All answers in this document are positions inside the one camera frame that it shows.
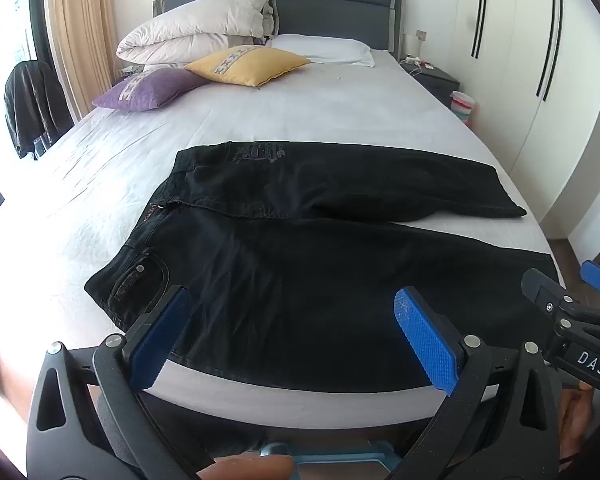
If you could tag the white wardrobe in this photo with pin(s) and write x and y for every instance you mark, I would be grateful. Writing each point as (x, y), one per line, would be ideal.
(510, 110)

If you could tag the yellow cushion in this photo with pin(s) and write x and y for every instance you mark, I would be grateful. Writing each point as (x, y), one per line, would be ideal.
(245, 65)

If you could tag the person's left hand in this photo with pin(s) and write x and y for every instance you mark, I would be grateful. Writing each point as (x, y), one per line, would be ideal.
(250, 470)

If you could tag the white pillow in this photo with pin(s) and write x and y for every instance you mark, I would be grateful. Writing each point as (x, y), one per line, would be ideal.
(325, 47)

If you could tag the white cup on nightstand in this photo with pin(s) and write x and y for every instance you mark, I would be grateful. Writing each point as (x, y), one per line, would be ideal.
(411, 45)

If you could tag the folded beige duvet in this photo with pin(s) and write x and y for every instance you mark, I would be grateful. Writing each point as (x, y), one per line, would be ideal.
(195, 25)

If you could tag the striped waste bin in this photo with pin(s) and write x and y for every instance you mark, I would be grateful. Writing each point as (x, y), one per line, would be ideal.
(464, 110)

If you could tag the purple cushion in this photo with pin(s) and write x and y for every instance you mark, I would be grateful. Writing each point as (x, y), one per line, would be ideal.
(150, 90)

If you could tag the person's right hand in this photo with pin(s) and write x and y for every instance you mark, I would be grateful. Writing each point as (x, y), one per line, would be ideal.
(577, 415)

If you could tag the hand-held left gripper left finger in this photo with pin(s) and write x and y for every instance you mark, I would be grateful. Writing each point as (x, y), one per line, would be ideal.
(160, 335)

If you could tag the black window frame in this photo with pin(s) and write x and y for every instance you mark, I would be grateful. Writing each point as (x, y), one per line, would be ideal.
(37, 20)

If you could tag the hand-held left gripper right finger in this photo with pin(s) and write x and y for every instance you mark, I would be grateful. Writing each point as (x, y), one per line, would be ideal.
(425, 340)

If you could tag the grey padded headboard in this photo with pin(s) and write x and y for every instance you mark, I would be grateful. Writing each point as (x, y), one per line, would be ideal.
(330, 5)

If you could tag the black jacket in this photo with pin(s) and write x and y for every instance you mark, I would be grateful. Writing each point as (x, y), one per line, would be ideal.
(35, 100)

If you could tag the bed with white sheet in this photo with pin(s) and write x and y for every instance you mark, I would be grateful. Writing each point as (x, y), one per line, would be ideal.
(355, 110)

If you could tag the beige curtain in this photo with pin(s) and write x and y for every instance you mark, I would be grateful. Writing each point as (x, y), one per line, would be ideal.
(85, 35)

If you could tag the black pants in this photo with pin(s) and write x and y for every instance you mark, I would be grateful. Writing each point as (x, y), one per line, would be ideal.
(305, 285)

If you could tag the dark grey nightstand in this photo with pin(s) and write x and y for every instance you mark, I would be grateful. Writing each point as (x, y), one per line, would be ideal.
(437, 82)

